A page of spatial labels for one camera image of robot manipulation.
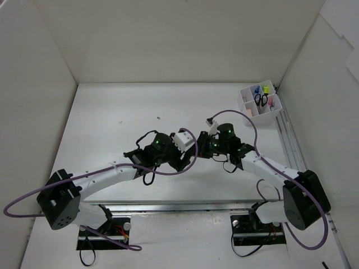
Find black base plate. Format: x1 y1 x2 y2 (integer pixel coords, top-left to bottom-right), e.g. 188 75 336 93
231 215 287 247
76 217 131 251

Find aluminium rail front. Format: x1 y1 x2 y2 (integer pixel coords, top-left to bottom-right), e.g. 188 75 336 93
78 199 261 216

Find aluminium rail right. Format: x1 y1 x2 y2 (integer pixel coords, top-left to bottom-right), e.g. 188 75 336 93
276 91 306 171

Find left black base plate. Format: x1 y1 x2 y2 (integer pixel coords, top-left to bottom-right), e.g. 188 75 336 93
76 217 131 251

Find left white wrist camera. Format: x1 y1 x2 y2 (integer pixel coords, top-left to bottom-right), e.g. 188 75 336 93
172 129 195 152

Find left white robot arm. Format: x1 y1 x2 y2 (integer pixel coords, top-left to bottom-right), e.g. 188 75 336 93
36 129 198 235

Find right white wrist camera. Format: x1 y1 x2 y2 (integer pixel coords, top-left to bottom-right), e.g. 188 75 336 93
206 118 219 136

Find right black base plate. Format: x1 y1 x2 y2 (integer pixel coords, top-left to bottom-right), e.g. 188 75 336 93
231 215 287 247

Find red pen with clear cap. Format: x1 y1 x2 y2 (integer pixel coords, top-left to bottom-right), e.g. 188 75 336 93
268 96 274 110

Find aluminium rail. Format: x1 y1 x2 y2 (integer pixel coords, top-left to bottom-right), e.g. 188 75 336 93
276 91 306 171
78 199 261 216

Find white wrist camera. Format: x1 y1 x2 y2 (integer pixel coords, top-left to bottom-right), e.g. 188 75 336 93
172 129 195 152
206 118 219 136

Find white compartment organizer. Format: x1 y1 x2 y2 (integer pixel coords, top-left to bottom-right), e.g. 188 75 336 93
237 80 283 127

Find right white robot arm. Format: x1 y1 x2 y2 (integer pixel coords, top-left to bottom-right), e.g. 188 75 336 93
197 119 332 231

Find black handled scissors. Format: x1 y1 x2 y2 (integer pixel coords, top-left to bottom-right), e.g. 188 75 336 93
254 94 268 107

